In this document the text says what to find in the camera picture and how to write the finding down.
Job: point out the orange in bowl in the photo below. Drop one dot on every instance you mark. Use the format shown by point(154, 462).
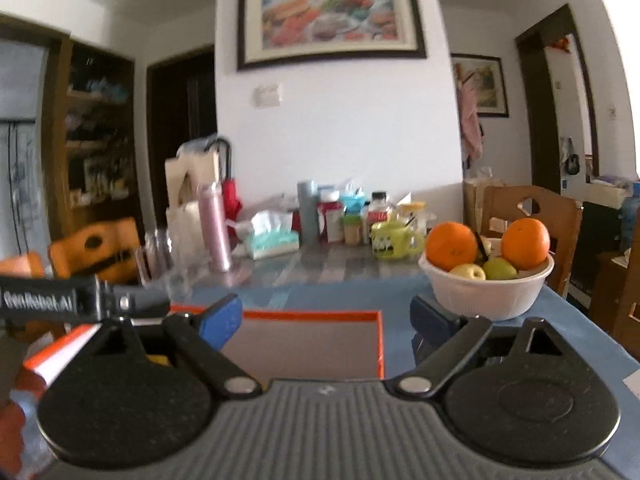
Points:
point(526, 244)
point(450, 244)

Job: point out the teal tissue box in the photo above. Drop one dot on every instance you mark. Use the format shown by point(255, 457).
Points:
point(271, 235)

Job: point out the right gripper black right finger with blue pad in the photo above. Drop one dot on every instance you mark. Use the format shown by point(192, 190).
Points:
point(448, 342)

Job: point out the yellow apple in bowl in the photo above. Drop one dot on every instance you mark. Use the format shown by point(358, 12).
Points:
point(469, 271)

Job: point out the orange cardboard box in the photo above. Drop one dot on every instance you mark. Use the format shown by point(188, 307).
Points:
point(335, 345)

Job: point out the wooden chair right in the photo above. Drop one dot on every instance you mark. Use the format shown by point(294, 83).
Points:
point(561, 215)

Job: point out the wooden display cabinet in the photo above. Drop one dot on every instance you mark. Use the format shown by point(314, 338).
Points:
point(67, 137)

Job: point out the red label bottle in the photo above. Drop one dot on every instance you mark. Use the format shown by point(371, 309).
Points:
point(331, 213)

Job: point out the framed food painting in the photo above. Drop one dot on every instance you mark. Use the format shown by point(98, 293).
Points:
point(278, 32)

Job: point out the grey tall bottle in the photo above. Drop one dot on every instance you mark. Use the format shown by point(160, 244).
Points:
point(307, 194)

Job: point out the red folded umbrella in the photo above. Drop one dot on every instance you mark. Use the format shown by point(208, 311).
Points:
point(232, 202)

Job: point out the green cartoon mug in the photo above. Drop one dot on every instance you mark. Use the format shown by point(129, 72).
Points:
point(395, 240)

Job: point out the clear glass jar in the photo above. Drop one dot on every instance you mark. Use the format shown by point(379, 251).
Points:
point(154, 257)

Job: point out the orange in bowl left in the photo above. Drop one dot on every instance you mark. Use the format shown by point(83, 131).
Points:
point(450, 244)

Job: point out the white fruit bowl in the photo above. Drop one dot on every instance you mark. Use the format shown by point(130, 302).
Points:
point(496, 300)

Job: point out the orange in bowl right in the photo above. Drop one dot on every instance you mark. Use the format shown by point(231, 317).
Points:
point(526, 244)

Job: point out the small green lid jar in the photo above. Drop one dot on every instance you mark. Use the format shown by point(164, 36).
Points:
point(352, 228)

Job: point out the green pear in bowl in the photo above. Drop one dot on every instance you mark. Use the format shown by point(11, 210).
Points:
point(499, 269)

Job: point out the wooden chair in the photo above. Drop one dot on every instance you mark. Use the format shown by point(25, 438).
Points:
point(102, 249)
point(561, 215)

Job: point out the black cap white bottle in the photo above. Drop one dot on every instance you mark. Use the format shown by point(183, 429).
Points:
point(379, 210)

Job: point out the blue star tablecloth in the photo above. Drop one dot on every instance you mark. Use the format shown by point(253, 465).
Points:
point(528, 406)

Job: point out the wooden chair left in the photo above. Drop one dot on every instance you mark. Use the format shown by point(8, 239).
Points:
point(102, 249)

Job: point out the beige paper bag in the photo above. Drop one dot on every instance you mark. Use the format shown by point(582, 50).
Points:
point(189, 172)

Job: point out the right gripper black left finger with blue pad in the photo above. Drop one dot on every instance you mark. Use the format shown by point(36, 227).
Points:
point(199, 339)

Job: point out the pink hanging cloth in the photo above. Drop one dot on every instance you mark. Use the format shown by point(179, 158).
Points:
point(470, 128)

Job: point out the person's left hand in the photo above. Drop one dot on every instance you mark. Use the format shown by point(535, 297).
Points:
point(27, 385)

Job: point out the small framed picture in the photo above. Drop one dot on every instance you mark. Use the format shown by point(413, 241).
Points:
point(484, 75)

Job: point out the white wall switch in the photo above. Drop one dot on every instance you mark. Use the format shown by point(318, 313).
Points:
point(268, 95)

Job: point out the pink thermos bottle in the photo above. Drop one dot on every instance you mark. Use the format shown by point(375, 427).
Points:
point(214, 227)

